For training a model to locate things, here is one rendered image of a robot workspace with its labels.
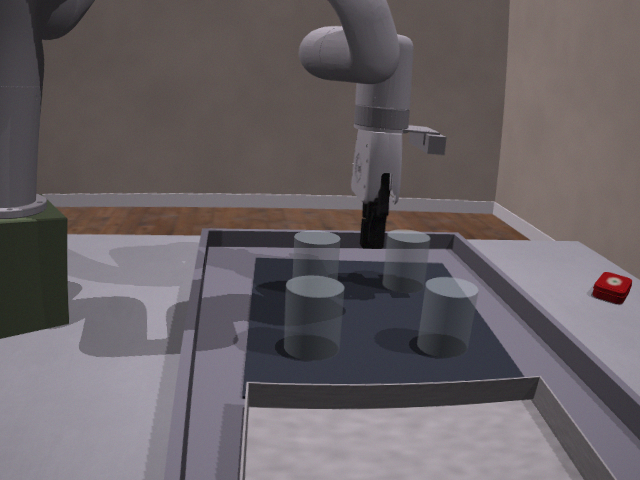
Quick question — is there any clear glass cylinder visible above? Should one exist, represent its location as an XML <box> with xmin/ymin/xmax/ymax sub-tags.
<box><xmin>284</xmin><ymin>275</ymin><xmax>344</xmax><ymax>361</ymax></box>
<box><xmin>417</xmin><ymin>277</ymin><xmax>478</xmax><ymax>358</ymax></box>
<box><xmin>292</xmin><ymin>231</ymin><xmax>341</xmax><ymax>281</ymax></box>
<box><xmin>383</xmin><ymin>230</ymin><xmax>430</xmax><ymax>293</ymax></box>

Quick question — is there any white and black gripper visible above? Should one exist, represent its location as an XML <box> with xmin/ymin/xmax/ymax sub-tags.
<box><xmin>351</xmin><ymin>124</ymin><xmax>408</xmax><ymax>249</ymax></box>

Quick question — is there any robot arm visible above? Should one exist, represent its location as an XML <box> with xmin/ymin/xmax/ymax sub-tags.
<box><xmin>0</xmin><ymin>0</ymin><xmax>446</xmax><ymax>219</ymax></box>

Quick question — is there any red square tin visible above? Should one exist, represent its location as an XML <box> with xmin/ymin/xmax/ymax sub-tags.
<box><xmin>593</xmin><ymin>272</ymin><xmax>632</xmax><ymax>304</ymax></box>

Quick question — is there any dark grey flat mat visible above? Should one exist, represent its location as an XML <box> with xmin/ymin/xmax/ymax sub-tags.
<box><xmin>242</xmin><ymin>258</ymin><xmax>524</xmax><ymax>399</ymax></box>

